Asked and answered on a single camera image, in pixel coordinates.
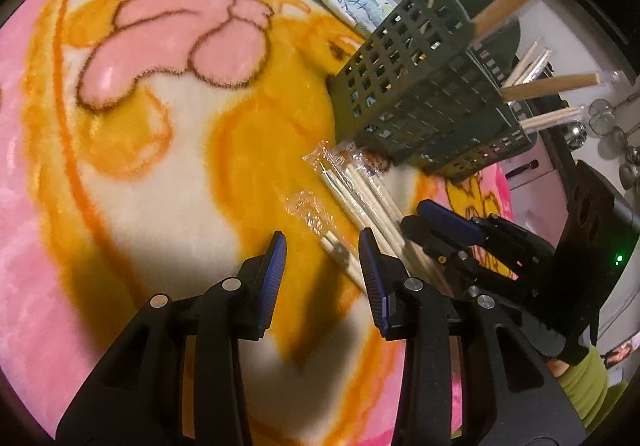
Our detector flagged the dark green utensil basket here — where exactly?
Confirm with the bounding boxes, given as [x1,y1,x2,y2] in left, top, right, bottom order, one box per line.
[326,0,537,182]

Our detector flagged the hanging steel ladles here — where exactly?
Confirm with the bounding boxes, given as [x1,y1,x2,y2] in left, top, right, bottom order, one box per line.
[562,92,639,198]

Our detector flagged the pink cartoon blanket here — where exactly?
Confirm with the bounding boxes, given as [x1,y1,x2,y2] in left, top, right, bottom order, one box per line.
[0,0,516,446]

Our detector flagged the green left sleeve forearm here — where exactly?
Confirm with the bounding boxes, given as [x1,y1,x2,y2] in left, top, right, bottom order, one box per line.
[556,346,608,429]

